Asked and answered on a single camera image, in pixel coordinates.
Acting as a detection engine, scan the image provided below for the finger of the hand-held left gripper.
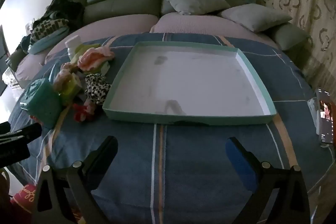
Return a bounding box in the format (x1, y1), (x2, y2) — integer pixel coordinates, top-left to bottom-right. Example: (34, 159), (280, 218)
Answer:
(0, 124), (43, 147)
(0, 144), (31, 170)

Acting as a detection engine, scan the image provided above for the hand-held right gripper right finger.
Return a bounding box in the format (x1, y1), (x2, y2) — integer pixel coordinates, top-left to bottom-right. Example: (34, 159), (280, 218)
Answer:
(225, 137), (311, 224)

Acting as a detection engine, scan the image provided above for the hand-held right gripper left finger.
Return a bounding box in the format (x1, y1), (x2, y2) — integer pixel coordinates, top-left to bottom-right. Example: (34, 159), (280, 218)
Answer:
(31, 135), (118, 224)

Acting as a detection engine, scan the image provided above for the leopard print cloth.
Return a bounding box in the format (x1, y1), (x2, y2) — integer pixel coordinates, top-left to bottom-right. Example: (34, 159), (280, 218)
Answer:
(84, 73), (112, 106)

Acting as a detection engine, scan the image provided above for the green tissue packet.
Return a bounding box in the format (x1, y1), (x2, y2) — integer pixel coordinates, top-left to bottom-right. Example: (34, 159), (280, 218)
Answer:
(60, 73), (82, 105)

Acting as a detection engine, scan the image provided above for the peach cloth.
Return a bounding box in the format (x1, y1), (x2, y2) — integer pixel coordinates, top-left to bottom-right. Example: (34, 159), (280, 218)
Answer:
(54, 63), (76, 90)

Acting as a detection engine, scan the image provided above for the pink white zigzag towel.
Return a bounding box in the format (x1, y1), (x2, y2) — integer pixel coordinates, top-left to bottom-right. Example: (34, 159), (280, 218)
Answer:
(77, 47), (116, 71)

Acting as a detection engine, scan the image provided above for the yellow-green cloth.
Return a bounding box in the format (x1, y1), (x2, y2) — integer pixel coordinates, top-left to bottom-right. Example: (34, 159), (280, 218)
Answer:
(69, 43), (112, 76)

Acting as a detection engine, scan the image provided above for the green-rimmed white tray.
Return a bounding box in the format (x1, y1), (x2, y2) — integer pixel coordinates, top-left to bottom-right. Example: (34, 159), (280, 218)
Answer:
(102, 41), (277, 126)

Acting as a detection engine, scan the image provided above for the teal wet wipes pack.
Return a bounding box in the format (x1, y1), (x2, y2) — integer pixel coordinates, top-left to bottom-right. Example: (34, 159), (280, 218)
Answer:
(20, 78), (63, 128)

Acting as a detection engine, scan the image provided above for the red patterned cloth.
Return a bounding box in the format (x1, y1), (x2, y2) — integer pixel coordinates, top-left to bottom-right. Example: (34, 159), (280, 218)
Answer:
(10, 183), (40, 214)

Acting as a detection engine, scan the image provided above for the blue plaid blanket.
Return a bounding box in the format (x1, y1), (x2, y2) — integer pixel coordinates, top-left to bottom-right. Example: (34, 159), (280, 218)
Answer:
(8, 33), (328, 224)

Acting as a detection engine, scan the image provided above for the teal cushion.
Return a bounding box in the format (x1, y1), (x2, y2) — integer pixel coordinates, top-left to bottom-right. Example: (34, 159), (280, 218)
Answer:
(28, 27), (70, 54)

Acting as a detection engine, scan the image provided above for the smartphone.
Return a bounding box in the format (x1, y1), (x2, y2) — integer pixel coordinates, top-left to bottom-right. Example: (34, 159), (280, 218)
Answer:
(316, 88), (336, 147)

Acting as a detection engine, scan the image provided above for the white bottle green label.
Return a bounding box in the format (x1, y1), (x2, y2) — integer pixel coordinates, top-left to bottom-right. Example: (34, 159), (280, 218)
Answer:
(65, 35), (83, 59)

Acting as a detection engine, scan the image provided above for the patterned pillow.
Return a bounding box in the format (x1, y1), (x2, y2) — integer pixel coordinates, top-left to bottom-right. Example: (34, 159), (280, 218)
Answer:
(29, 18), (70, 43)

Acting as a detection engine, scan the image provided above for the pink seat cover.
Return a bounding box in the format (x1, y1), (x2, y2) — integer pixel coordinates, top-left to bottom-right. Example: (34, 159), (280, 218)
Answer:
(150, 13), (279, 48)
(14, 14), (159, 81)

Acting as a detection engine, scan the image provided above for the dark garment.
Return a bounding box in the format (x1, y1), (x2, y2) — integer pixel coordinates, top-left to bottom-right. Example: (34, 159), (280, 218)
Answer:
(43, 0), (86, 28)

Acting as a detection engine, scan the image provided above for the green bolster cushion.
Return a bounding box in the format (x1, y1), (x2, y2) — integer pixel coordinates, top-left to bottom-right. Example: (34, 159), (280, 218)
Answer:
(265, 22), (311, 51)

